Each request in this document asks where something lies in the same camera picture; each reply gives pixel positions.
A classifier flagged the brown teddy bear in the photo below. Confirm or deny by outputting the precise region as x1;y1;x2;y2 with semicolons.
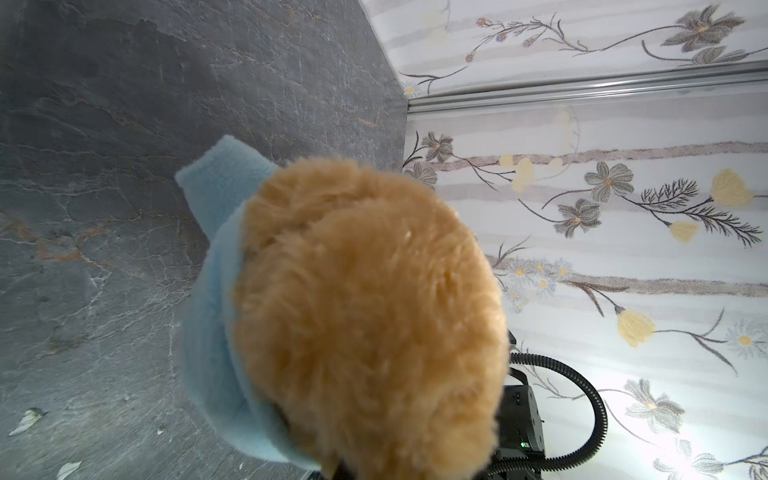
232;159;509;479

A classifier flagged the aluminium corner post right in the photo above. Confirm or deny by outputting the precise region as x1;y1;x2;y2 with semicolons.
407;60;767;115

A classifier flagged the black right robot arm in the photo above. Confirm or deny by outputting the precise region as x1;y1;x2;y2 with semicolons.
490;366;545;466

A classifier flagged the light blue teddy hoodie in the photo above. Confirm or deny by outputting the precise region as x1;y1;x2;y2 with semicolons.
175;135;319;470

